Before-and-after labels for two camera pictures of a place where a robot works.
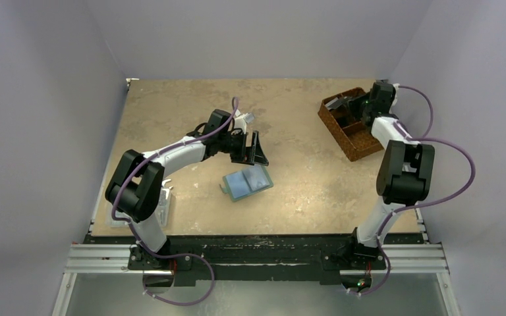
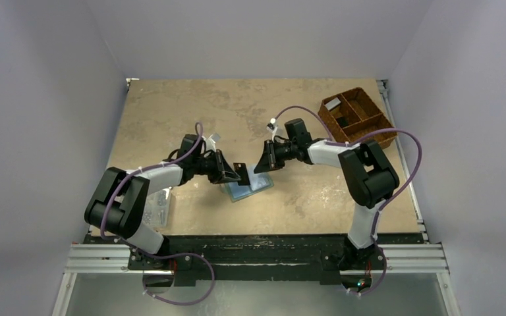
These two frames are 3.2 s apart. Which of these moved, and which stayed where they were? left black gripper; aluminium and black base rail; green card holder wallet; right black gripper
Moved: left black gripper; right black gripper
Stayed: green card holder wallet; aluminium and black base rail
